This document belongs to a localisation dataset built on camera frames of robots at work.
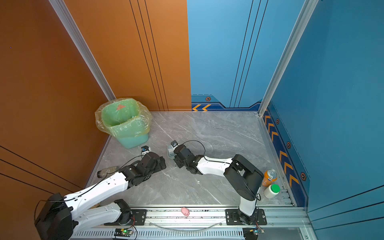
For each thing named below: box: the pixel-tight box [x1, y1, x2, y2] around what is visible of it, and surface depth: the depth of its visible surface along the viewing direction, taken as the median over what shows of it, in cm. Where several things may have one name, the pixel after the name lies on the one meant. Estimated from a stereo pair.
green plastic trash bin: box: [101, 98, 150, 149], surface depth 91 cm
